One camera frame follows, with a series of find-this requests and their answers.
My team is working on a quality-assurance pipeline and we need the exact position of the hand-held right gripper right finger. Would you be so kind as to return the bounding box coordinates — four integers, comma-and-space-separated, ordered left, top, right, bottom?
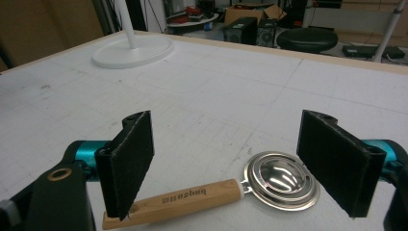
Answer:
295, 109, 388, 218

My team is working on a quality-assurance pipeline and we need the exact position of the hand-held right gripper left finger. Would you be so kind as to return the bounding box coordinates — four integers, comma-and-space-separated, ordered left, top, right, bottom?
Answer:
94, 110, 155, 221

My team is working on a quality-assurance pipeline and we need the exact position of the steel egg separator wooden handle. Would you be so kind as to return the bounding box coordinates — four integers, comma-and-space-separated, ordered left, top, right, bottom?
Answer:
101, 151, 321, 231

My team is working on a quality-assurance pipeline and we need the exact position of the black flat device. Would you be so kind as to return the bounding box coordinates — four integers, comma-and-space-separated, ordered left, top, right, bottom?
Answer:
342, 44, 406, 60

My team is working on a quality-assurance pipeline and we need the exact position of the white lamp stand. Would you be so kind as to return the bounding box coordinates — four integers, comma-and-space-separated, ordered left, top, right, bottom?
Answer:
91, 0, 175, 69

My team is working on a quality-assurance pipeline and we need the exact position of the black round stool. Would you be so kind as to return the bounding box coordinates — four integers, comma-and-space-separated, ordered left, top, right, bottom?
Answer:
276, 27, 340, 55

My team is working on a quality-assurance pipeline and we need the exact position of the white metal pole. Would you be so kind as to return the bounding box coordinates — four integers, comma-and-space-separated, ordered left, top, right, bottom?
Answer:
372, 0, 408, 64

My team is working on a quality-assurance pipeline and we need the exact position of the round white table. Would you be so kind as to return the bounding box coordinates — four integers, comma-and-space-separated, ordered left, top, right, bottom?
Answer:
166, 13, 220, 35

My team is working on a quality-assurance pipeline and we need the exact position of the black computer case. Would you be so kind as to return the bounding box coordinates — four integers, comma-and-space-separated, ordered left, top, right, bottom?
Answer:
222, 16, 259, 46

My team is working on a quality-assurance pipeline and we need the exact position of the cardboard box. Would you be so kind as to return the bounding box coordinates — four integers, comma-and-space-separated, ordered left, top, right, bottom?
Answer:
223, 3, 288, 27

